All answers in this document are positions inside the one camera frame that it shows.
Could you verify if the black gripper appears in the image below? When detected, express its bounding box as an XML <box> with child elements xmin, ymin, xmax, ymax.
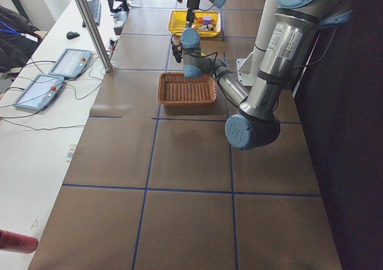
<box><xmin>186</xmin><ymin>0</ymin><xmax>200</xmax><ymax>26</ymax></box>

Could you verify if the yellow woven plastic basket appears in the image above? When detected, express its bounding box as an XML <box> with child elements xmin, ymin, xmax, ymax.
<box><xmin>168</xmin><ymin>10</ymin><xmax>221</xmax><ymax>38</ymax></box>

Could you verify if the brown wicker basket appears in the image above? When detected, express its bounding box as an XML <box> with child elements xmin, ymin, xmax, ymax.
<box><xmin>157</xmin><ymin>72</ymin><xmax>218</xmax><ymax>107</ymax></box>

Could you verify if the purple foam cube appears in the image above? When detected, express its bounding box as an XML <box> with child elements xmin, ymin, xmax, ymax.
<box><xmin>202</xmin><ymin>16</ymin><xmax>212</xmax><ymax>25</ymax></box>

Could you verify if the toy panda figure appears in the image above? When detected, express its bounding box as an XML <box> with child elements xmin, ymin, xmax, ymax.
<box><xmin>200</xmin><ymin>25</ymin><xmax>214</xmax><ymax>31</ymax></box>

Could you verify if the black computer keyboard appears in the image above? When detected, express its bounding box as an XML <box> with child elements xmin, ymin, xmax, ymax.
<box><xmin>87</xmin><ymin>0</ymin><xmax>101</xmax><ymax>26</ymax></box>

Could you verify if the black computer mouse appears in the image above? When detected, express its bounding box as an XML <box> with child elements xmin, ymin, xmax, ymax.
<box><xmin>66</xmin><ymin>31</ymin><xmax>80</xmax><ymax>40</ymax></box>

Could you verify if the far teach pendant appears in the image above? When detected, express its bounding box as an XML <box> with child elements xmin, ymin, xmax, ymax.
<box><xmin>48</xmin><ymin>48</ymin><xmax>92</xmax><ymax>79</ymax></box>

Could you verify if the teach pendant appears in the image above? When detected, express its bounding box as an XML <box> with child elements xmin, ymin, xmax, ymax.
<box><xmin>48</xmin><ymin>48</ymin><xmax>92</xmax><ymax>79</ymax></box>
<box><xmin>13</xmin><ymin>74</ymin><xmax>65</xmax><ymax>111</ymax></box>

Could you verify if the near teach pendant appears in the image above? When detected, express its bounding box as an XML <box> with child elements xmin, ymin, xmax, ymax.
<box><xmin>13</xmin><ymin>74</ymin><xmax>65</xmax><ymax>111</ymax></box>

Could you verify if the seated person in black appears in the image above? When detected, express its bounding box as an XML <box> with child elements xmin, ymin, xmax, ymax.
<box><xmin>1</xmin><ymin>6</ymin><xmax>46</xmax><ymax>73</ymax></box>

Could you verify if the red fire extinguisher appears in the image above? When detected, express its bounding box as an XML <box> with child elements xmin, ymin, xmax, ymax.
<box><xmin>0</xmin><ymin>230</ymin><xmax>38</xmax><ymax>254</ymax></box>

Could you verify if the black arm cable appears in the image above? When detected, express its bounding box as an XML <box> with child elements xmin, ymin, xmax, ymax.
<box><xmin>169</xmin><ymin>32</ymin><xmax>231</xmax><ymax>106</ymax></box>

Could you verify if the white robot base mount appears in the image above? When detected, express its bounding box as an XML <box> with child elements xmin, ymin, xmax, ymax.
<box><xmin>236</xmin><ymin>0</ymin><xmax>278</xmax><ymax>86</ymax></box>

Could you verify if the aluminium frame post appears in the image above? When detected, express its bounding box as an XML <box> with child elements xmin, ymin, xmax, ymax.
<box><xmin>75</xmin><ymin>0</ymin><xmax>113</xmax><ymax>73</ymax></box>

